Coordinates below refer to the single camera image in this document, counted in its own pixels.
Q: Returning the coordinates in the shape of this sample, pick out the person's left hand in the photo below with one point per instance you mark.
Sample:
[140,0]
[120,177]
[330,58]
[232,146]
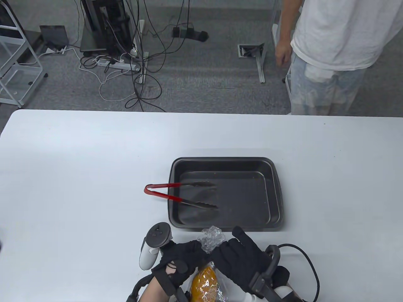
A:
[185,258]

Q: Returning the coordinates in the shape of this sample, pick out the empty white rolling cart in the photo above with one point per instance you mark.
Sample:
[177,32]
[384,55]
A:
[19,78]

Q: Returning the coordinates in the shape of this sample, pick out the white power adapter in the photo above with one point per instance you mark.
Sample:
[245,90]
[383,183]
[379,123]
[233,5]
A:
[55,50]

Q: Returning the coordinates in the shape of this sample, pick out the right black-white hand controller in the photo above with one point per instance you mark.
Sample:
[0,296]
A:
[267,283]

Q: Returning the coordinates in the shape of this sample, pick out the floor socket box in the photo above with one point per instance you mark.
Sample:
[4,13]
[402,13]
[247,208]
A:
[248,50]

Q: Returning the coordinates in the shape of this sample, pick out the left black-white hand controller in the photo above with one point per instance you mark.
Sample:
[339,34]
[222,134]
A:
[157,234]

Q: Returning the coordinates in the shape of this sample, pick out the black computer tower stand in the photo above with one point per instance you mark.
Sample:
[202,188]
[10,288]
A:
[100,19]

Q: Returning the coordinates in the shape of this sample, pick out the dark laptop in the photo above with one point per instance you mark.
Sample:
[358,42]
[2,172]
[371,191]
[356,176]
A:
[53,34]

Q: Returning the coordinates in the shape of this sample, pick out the round yellow bread slice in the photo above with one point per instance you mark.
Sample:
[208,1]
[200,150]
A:
[204,283]

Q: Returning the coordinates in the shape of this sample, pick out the black flat panel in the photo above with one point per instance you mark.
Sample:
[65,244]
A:
[8,15]

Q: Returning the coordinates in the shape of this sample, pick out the black-white hand controller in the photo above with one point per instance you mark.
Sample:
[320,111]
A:
[267,283]
[157,234]

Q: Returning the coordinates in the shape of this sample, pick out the dark metal baking tray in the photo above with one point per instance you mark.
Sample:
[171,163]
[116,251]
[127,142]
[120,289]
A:
[245,195]

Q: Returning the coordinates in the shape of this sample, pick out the person's right hand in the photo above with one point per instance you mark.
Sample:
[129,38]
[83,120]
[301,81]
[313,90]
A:
[242,261]

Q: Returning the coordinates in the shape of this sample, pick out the white desk leg frame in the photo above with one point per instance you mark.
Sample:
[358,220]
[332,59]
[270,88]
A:
[261,69]

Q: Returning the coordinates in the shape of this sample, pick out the white power strip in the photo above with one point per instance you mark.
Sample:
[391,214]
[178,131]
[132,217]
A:
[119,64]

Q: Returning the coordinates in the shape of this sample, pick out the clear plastic bakery bag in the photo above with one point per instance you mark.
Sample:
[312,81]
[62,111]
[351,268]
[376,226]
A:
[212,237]

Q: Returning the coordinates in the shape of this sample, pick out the black power adapter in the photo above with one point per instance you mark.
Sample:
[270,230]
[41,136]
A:
[185,32]

